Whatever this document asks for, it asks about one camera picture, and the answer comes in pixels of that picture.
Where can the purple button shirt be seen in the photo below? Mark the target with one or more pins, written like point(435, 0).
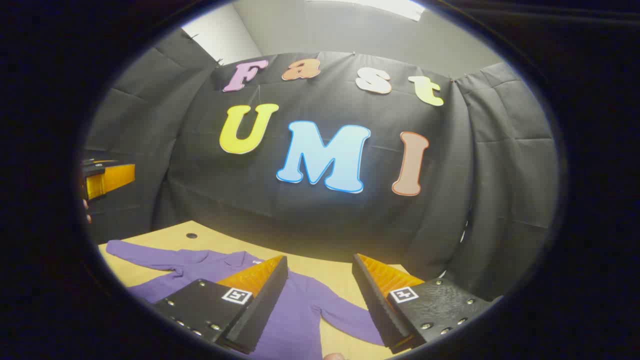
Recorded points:
point(300, 315)

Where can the black backdrop cloth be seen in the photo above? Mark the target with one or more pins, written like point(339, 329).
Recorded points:
point(350, 225)

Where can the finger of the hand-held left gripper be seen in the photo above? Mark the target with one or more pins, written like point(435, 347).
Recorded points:
point(112, 181)

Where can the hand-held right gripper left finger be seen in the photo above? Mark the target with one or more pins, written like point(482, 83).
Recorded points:
point(260, 305)

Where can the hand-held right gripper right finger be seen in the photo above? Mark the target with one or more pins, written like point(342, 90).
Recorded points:
point(372, 300)

